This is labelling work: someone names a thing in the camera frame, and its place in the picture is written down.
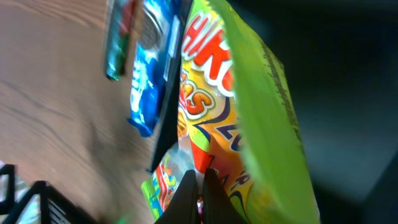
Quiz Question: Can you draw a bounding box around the green Haribo gummy bag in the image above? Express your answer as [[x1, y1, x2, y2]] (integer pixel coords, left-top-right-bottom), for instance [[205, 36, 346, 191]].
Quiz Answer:
[[141, 0, 321, 224]]

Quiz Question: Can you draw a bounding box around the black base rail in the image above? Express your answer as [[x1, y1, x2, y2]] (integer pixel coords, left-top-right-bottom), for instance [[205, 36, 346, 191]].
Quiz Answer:
[[1, 162, 97, 224]]

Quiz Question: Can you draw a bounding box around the blue Oreo cookie pack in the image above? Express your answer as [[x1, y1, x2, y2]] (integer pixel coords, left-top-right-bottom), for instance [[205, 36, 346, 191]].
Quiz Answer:
[[128, 0, 182, 137]]

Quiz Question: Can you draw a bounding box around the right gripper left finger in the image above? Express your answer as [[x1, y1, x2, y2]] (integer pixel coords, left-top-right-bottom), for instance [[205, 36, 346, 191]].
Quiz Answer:
[[155, 170, 199, 224]]

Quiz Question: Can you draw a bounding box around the green red snack bar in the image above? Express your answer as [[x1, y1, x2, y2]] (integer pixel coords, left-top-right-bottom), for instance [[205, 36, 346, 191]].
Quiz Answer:
[[104, 0, 136, 81]]

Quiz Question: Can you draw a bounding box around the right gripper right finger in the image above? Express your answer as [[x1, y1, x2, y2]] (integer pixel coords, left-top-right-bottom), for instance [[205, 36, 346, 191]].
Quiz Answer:
[[203, 169, 247, 224]]

